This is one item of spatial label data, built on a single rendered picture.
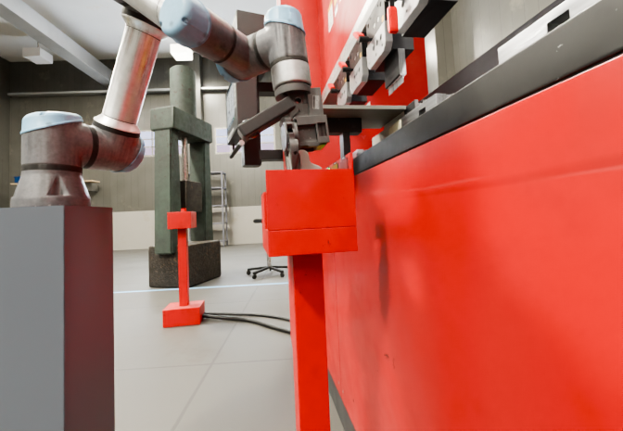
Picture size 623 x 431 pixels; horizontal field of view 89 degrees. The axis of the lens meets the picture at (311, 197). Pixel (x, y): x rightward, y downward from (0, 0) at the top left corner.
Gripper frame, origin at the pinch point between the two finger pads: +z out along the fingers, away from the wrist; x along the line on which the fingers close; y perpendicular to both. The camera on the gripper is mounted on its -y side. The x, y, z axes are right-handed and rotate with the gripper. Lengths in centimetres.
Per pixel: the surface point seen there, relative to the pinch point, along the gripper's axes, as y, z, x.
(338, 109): 16.2, -20.6, 15.8
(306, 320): -0.6, 24.5, 2.1
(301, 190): 0.5, -0.2, -4.8
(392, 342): 15.6, 31.5, 0.4
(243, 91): -3, -68, 121
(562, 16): 31.0, -16.2, -29.2
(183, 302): -62, 58, 189
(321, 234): 2.9, 7.9, -4.8
